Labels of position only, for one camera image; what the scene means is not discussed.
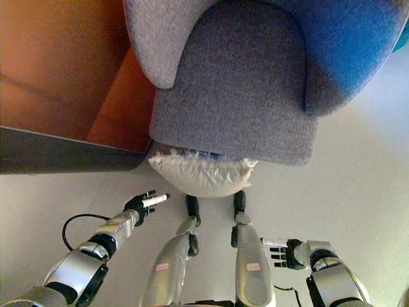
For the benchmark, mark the silver robot leg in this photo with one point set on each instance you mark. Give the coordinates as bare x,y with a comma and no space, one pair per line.
250,256
172,259

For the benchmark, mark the orange wooden cabinet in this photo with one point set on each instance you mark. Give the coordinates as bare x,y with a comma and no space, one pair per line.
64,70

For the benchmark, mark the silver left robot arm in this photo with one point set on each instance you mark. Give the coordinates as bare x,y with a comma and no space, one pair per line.
76,262

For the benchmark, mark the white fringed pillow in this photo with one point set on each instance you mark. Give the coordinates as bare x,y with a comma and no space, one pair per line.
204,179

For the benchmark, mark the silver right robot leg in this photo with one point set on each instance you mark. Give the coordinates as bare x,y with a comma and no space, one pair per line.
250,256

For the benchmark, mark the silver left robot leg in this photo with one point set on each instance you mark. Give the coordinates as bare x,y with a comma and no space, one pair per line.
172,259

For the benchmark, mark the grey fabric armchair sofa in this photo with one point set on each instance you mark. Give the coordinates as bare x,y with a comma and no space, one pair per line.
243,80

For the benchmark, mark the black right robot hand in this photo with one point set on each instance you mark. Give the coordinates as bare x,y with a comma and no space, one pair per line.
281,249

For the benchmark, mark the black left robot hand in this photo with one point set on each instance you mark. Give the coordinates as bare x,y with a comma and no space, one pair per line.
138,204

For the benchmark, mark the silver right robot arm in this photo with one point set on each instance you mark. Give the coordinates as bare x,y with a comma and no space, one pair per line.
332,275

